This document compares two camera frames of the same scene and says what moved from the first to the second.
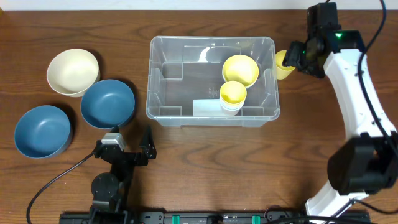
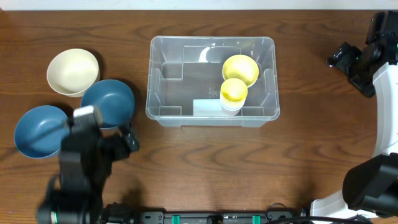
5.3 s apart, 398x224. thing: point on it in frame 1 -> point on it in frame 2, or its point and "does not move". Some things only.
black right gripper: [298, 59] -> [359, 80]
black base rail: [208, 217] does not move
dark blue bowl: [42, 132] does not move
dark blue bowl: [108, 104] does not move
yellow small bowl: [242, 68] does not move
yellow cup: [282, 71] -> [234, 90]
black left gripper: [130, 157] -> [101, 146]
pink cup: [229, 112] does not move
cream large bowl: [70, 71] does not move
